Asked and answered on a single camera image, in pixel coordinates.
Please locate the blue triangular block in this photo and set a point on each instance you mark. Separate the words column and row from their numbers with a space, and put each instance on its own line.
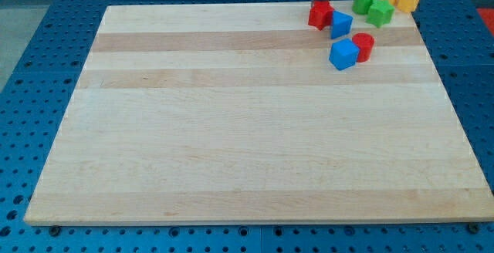
column 341, row 24

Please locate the green cylinder block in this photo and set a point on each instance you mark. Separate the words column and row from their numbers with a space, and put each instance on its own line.
column 361, row 7

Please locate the wooden board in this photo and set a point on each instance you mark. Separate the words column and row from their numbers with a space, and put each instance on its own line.
column 233, row 114

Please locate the red star block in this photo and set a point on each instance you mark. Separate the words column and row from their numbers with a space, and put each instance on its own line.
column 321, row 15

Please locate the green star block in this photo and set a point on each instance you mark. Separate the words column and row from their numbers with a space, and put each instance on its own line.
column 380, row 13

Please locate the red cylinder block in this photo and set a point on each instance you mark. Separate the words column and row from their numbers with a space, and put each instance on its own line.
column 365, row 43

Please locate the blue cube block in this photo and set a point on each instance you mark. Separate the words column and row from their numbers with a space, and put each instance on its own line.
column 344, row 54

